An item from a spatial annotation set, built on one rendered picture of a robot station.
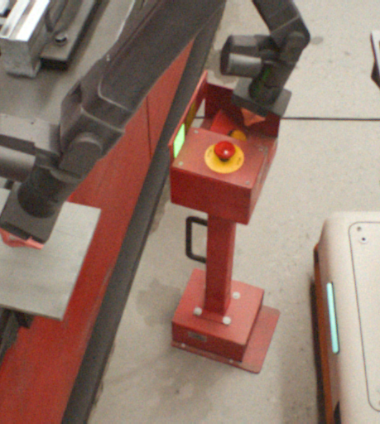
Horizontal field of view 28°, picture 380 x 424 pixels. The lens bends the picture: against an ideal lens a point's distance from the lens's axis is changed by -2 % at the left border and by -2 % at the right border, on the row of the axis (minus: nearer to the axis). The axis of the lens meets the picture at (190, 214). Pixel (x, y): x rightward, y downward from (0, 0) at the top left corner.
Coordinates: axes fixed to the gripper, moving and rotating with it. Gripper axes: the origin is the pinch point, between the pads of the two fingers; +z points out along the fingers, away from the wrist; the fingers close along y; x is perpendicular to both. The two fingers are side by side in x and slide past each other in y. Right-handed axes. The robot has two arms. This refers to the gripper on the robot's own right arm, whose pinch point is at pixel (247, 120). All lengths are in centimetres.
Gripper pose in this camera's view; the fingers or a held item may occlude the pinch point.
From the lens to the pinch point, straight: 151.7
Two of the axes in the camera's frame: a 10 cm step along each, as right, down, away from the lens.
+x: -3.3, 7.8, -5.3
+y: -9.1, -4.1, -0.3
